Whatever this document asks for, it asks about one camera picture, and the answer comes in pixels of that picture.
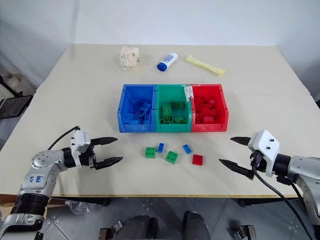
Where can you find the red plastic bin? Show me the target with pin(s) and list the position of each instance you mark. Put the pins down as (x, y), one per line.
(222, 110)

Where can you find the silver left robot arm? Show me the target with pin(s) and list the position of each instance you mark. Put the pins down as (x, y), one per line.
(37, 172)

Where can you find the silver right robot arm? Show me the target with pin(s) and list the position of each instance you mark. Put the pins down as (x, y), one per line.
(302, 172)

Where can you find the green plastic bin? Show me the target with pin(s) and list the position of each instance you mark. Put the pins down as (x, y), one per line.
(160, 125)

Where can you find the red square toy brick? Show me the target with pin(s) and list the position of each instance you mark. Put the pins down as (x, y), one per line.
(198, 160)

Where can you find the white tube with blue cap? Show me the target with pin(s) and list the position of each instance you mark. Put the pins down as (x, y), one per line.
(167, 61)

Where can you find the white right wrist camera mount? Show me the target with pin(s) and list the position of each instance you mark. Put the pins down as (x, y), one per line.
(266, 147)

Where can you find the small blue toy brick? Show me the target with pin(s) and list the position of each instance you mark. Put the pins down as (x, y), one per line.
(187, 149)
(161, 147)

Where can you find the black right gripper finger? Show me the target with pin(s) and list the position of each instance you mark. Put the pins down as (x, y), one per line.
(236, 167)
(240, 141)

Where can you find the green square toy brick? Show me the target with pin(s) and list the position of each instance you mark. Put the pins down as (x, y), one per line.
(172, 157)
(150, 152)

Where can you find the blue plastic bin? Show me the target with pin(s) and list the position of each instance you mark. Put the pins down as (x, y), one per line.
(125, 110)

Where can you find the crumpled white plastic wrap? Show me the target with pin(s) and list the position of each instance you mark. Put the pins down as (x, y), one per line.
(129, 58)

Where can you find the dark rounded shape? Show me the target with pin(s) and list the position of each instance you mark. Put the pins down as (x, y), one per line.
(140, 228)
(196, 225)

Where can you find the yellow plastic packet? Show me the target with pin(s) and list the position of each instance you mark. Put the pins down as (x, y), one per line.
(206, 65)

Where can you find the flat green toy brick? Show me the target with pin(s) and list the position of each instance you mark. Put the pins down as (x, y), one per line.
(180, 119)
(178, 105)

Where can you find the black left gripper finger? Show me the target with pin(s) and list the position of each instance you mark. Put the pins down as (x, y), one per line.
(105, 141)
(110, 162)

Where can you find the metal floor clamp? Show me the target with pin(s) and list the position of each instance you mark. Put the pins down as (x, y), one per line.
(243, 231)
(108, 231)

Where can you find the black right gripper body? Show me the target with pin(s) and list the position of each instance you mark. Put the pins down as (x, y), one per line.
(257, 161)

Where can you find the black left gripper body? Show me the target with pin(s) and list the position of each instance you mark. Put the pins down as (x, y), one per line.
(88, 158)

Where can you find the crumpled clear plastic film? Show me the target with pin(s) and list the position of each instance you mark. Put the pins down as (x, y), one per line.
(77, 206)

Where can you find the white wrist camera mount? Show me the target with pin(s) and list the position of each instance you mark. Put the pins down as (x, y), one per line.
(80, 141)
(266, 147)

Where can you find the white bucket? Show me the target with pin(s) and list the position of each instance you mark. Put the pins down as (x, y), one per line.
(12, 79)

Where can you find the black mesh stand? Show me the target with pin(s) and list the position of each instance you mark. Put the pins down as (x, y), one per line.
(13, 105)

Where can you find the large green toy brick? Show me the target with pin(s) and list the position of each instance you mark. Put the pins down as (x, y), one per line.
(167, 110)
(168, 119)

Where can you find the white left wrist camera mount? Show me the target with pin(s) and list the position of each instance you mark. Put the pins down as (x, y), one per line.
(80, 141)

